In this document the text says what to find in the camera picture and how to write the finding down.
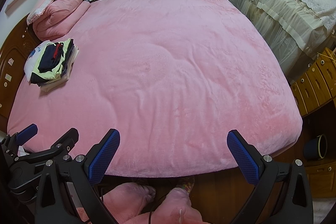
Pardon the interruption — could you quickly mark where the stack of folded clothes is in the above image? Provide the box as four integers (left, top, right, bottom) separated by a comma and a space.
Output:
29, 38, 80, 92

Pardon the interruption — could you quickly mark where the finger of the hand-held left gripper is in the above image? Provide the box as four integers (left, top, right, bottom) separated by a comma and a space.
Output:
4, 123, 39, 152
49, 127, 80, 160

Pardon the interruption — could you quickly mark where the folded pink quilt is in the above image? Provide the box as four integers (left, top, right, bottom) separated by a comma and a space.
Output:
32, 0, 91, 41

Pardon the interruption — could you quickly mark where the navy and red baseball jacket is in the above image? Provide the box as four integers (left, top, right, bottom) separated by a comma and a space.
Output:
37, 42, 66, 73

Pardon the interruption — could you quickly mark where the dark blue bucket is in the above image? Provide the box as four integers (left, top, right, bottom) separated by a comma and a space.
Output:
303, 133, 328, 161

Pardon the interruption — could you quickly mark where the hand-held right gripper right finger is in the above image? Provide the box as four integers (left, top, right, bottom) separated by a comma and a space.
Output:
226, 130, 315, 224

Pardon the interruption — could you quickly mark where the person's right leg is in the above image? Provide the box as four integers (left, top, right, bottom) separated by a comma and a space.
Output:
155, 186, 210, 224

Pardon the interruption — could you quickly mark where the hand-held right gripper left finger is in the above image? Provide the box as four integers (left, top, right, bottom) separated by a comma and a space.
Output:
36, 128, 121, 224

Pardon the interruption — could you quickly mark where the carved wooden headboard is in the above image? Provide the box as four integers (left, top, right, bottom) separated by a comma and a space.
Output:
0, 14, 45, 122

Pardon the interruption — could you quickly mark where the pink fleece bed blanket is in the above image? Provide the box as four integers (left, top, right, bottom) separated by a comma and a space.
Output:
7, 0, 303, 177

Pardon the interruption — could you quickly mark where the wooden drawer cabinet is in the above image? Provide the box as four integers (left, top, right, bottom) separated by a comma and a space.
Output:
290, 47, 336, 118

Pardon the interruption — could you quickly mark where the cream lace-covered furniture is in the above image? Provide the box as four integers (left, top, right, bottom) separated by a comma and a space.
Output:
228, 0, 336, 83

